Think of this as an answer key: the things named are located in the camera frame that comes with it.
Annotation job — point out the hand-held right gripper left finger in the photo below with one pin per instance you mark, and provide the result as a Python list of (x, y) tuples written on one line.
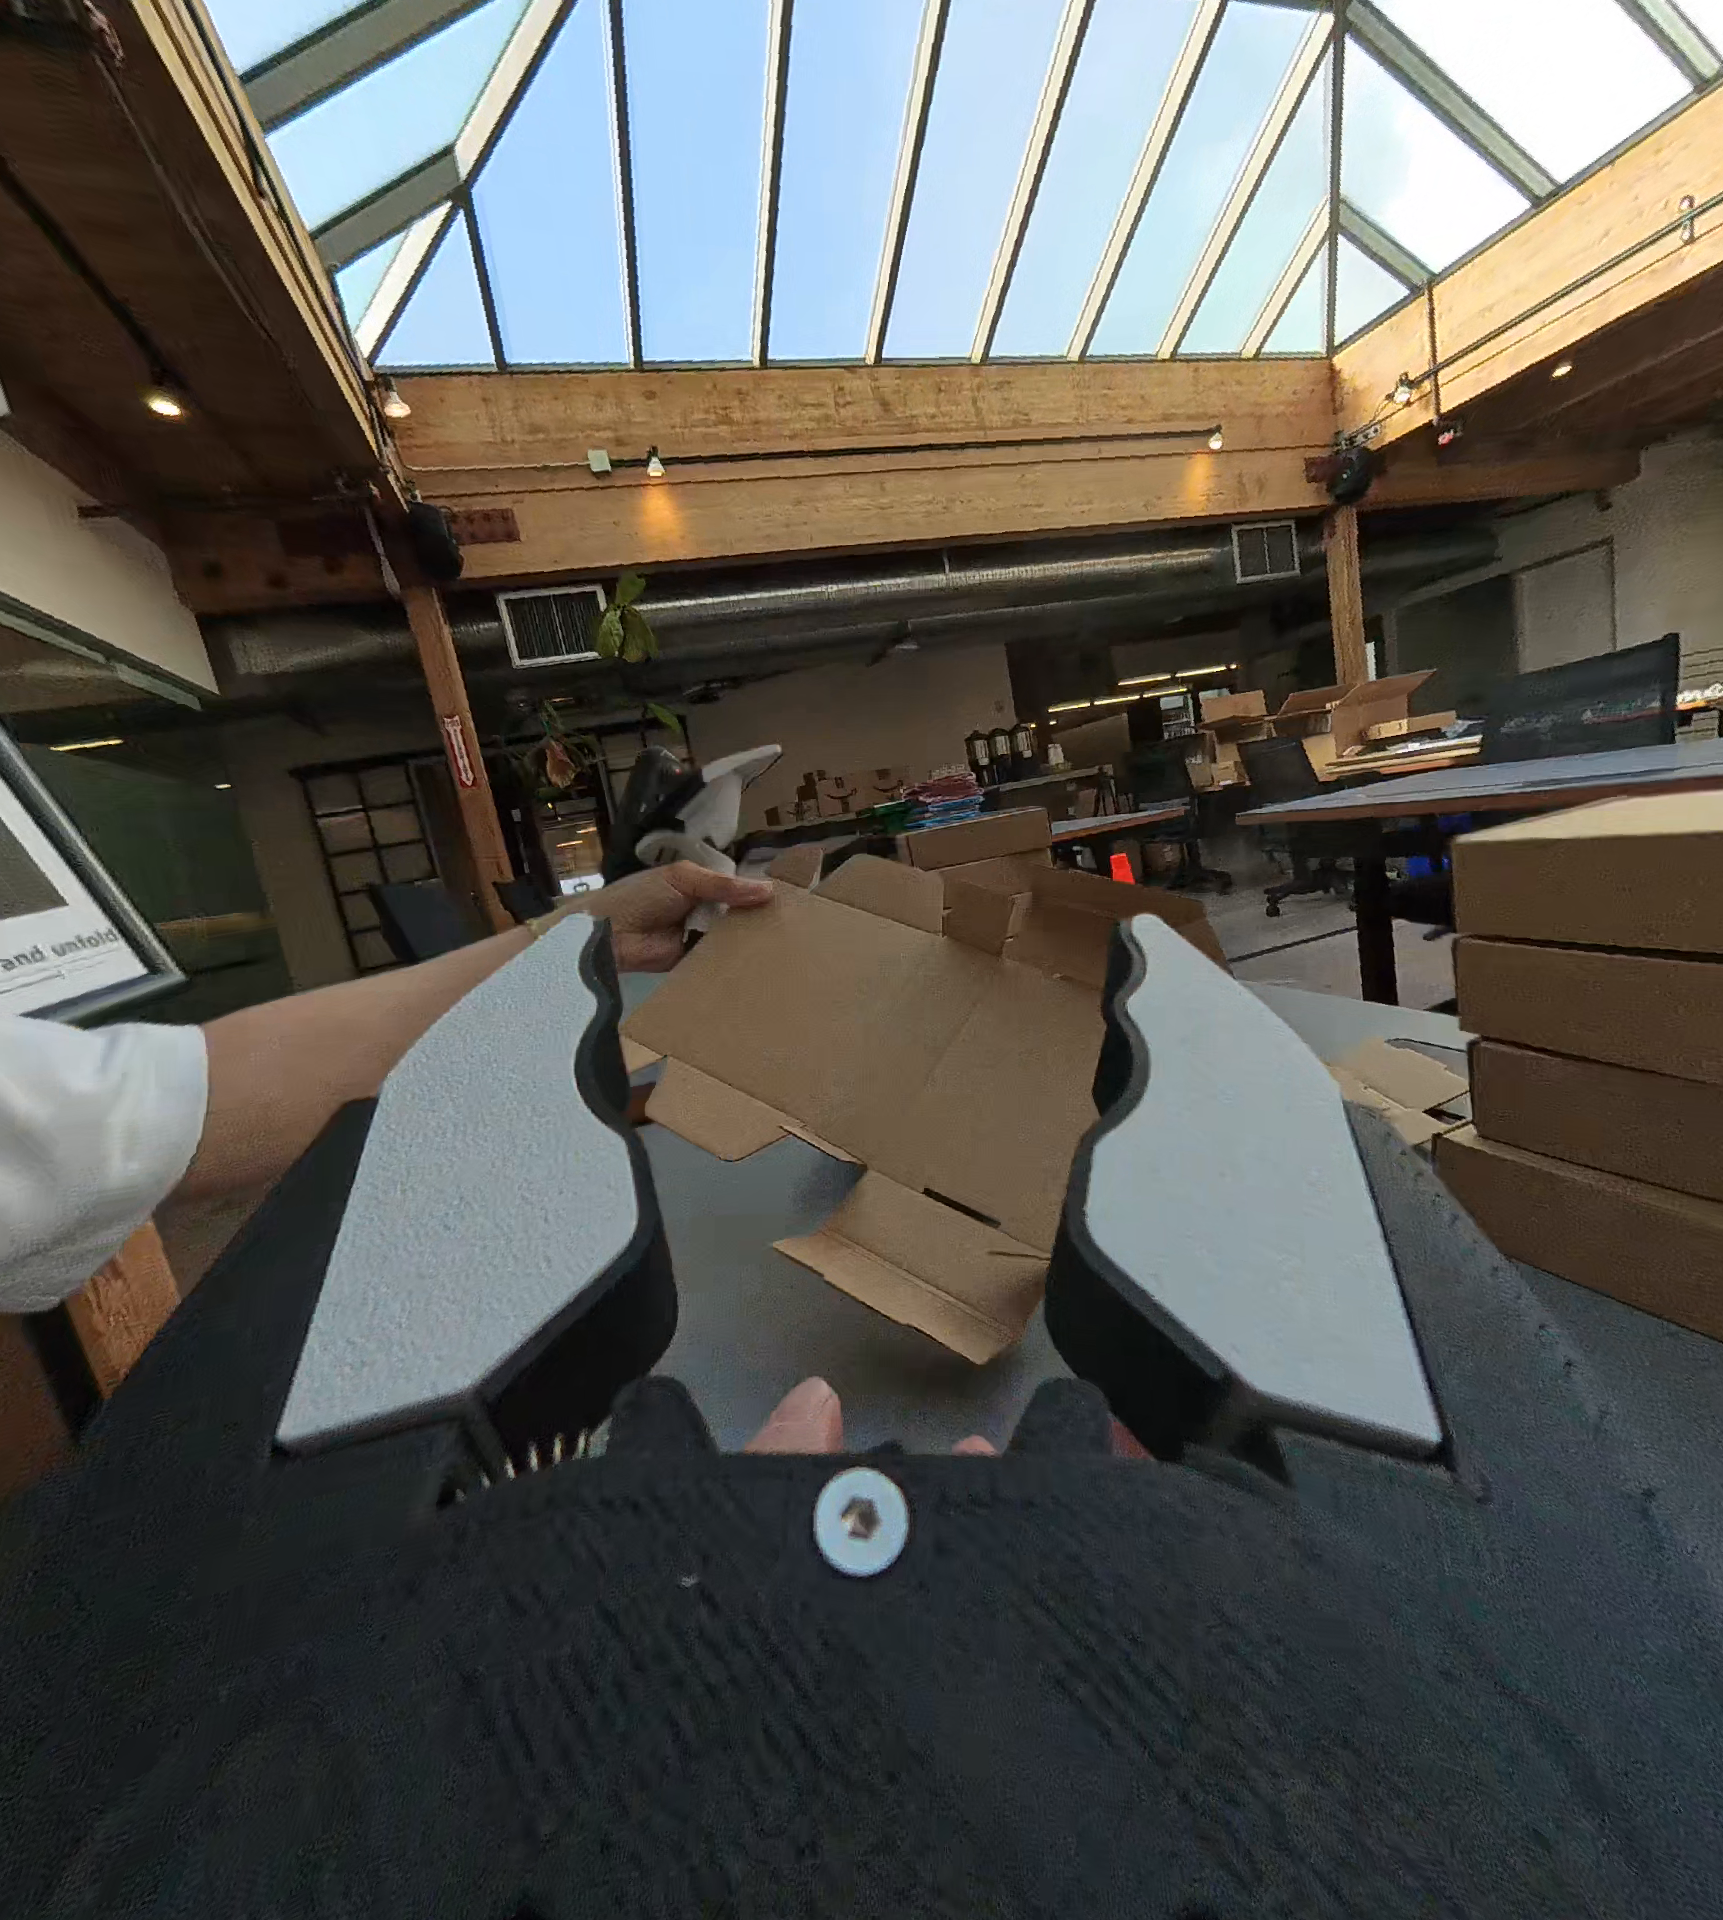
[(470, 1185)]

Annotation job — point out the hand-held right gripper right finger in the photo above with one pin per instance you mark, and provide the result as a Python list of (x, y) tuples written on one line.
[(1235, 1200)]

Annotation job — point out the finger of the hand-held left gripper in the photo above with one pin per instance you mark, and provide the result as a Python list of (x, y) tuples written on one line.
[(733, 770)]

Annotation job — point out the open brown cardboard box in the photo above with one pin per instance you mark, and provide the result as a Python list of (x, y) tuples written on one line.
[(1363, 713)]

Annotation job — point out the person's left hand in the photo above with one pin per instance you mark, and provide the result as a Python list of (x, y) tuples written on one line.
[(665, 908)]

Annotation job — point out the person's right hand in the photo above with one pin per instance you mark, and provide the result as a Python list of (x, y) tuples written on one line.
[(797, 1418)]

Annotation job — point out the stacked brown shipping boxes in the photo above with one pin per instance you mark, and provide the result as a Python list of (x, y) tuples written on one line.
[(845, 790)]

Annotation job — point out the hanging green plant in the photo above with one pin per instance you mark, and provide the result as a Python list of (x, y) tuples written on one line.
[(625, 631)]

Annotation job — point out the pile of flat cardboard sheets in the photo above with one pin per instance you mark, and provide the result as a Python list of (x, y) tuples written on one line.
[(1401, 1082)]

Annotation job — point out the white vent grille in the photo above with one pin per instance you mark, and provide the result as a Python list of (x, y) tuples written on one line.
[(1265, 551), (554, 627)]

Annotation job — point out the stack of colourful cloths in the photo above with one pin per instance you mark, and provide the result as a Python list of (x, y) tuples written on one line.
[(935, 801)]

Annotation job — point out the black grid window door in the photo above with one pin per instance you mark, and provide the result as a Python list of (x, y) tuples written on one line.
[(374, 863)]

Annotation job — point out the row of drink dispensers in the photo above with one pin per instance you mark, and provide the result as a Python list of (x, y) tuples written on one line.
[(1005, 750)]

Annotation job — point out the black round speaker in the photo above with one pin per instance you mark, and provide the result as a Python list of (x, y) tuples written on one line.
[(434, 540), (1349, 474)]

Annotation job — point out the orange traffic cone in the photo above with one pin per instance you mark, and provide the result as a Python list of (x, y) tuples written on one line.
[(1123, 870)]

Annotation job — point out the black office chair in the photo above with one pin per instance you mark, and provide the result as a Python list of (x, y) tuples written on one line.
[(1273, 818)]

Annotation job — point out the wood-edged table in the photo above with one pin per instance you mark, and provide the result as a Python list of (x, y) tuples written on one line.
[(1119, 820)]

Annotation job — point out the white shirt sleeve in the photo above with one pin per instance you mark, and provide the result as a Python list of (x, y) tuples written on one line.
[(20, 1154)]

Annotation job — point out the long grey table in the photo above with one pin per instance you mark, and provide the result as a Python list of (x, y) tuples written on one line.
[(1551, 780)]

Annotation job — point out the black mesh chair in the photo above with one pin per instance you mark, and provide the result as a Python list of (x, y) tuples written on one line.
[(1581, 699)]

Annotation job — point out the red wall sign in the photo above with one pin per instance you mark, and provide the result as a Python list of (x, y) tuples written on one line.
[(458, 750)]

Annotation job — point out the round metal air duct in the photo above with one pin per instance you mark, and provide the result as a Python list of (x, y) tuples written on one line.
[(831, 584)]

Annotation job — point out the wooden post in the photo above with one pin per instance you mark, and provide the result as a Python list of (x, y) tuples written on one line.
[(1343, 601), (448, 674)]

